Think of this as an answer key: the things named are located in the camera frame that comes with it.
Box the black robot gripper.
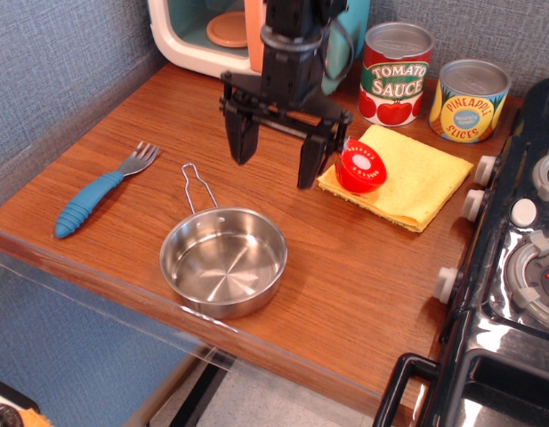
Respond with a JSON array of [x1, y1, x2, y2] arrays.
[[220, 26, 352, 189]]

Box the red toy tomato half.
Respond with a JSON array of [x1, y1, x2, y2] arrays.
[[335, 139, 388, 194]]

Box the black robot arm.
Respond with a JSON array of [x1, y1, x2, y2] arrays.
[[220, 1, 352, 189]]

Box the yellow folded napkin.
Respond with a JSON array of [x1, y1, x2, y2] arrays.
[[319, 125, 472, 232]]

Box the tomato sauce can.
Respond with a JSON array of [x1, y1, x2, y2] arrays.
[[358, 21, 435, 127]]

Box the toy microwave oven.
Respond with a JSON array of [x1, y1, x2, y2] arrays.
[[148, 1, 370, 94]]

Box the orange microwave plate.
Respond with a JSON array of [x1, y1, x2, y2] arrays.
[[206, 11, 247, 49]]

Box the small steel pan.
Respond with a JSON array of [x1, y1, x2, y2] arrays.
[[159, 163, 288, 319]]

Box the pineapple slices can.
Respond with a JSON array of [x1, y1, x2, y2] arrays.
[[429, 59, 512, 144]]

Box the black toy stove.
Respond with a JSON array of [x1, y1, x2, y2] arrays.
[[374, 78, 549, 426]]

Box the blue handled fork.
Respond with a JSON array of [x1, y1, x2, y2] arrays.
[[54, 141, 160, 238]]

